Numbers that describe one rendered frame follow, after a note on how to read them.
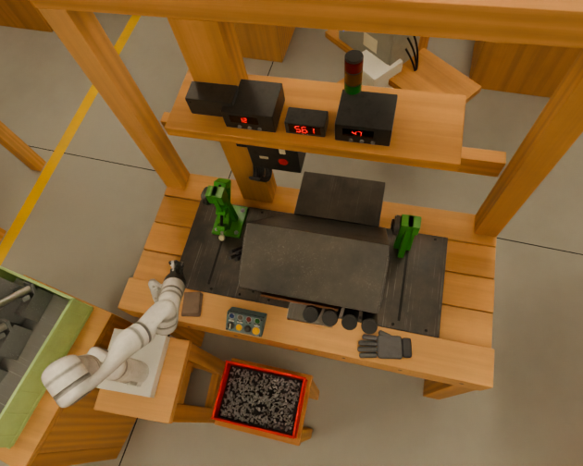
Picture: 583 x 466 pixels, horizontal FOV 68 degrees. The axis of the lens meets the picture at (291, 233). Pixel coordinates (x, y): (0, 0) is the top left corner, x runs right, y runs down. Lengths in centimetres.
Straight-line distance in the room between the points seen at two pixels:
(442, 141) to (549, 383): 182
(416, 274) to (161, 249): 111
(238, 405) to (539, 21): 149
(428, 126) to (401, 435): 176
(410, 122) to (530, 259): 181
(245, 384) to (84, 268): 179
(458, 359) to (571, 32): 112
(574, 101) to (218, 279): 136
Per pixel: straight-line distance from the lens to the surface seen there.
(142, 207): 325
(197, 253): 192
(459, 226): 196
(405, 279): 180
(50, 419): 216
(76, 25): 147
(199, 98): 136
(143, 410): 191
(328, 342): 172
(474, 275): 189
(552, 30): 114
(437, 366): 175
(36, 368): 207
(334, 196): 155
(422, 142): 132
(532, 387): 281
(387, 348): 170
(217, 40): 126
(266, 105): 131
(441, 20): 110
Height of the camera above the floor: 260
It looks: 65 degrees down
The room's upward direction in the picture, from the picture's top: 14 degrees counter-clockwise
